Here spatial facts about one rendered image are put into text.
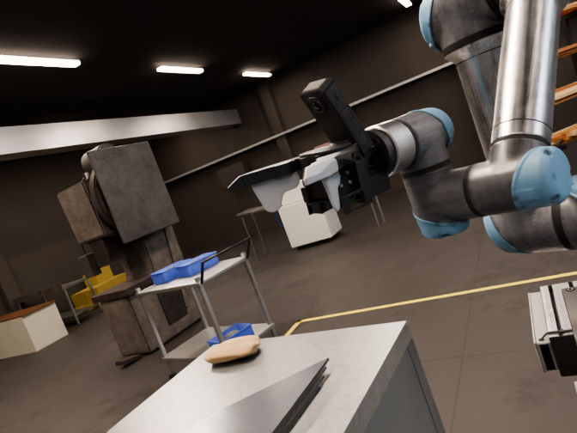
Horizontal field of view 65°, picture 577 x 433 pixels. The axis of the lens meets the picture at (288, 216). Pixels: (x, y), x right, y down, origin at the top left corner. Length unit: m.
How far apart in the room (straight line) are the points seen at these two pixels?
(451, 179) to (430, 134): 0.07
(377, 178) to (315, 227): 7.35
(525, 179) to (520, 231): 0.32
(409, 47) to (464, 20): 10.67
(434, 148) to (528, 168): 0.14
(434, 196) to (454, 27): 0.34
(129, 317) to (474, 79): 5.11
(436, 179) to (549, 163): 0.15
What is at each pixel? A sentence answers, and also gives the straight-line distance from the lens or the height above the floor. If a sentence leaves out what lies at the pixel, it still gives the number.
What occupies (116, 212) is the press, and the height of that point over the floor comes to 1.66.
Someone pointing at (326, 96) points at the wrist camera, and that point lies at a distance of 0.56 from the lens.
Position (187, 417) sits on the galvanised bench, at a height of 1.05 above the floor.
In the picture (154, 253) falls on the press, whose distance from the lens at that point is 5.83.
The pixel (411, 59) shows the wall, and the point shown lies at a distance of 11.54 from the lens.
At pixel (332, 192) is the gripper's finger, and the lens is 0.49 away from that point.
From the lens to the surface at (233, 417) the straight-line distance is 0.90.
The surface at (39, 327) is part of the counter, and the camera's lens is 9.36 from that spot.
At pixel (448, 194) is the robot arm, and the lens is 0.67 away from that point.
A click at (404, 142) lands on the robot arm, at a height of 1.44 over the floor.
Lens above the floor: 1.46
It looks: 6 degrees down
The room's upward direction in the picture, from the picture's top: 20 degrees counter-clockwise
